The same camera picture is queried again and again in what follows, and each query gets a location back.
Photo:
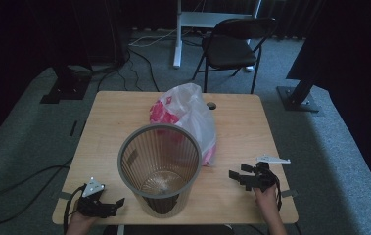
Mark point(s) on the person's left hand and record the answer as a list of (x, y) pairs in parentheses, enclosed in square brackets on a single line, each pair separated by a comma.
[(82, 222)]

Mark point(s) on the red pink crumpled wrapper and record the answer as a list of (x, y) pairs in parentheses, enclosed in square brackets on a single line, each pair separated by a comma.
[(162, 114)]

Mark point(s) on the black folding chair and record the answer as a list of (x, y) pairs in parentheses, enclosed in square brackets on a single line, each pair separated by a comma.
[(230, 49)]

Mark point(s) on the black metal stand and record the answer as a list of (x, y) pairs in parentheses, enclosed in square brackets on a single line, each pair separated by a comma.
[(299, 98), (65, 89)]

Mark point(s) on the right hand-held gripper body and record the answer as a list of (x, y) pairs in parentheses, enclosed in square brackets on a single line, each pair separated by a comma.
[(263, 179)]

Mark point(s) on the white desk frame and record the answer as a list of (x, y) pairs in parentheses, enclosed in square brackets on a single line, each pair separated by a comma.
[(202, 19)]

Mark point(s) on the grey tape piece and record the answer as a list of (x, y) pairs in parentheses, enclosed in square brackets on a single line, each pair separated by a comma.
[(64, 195), (289, 193)]

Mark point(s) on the person's right hand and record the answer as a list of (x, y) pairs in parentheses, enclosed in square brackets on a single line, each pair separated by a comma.
[(266, 199)]

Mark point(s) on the translucent white plastic bag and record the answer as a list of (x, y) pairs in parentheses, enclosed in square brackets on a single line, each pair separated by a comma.
[(196, 120)]

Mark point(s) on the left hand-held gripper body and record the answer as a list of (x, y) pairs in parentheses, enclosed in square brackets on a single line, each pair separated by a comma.
[(91, 204)]

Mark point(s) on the black tape strip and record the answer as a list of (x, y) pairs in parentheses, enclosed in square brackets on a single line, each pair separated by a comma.
[(73, 128)]

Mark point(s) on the grey ribbed waste bin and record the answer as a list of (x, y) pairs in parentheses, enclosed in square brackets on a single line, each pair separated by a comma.
[(160, 169)]

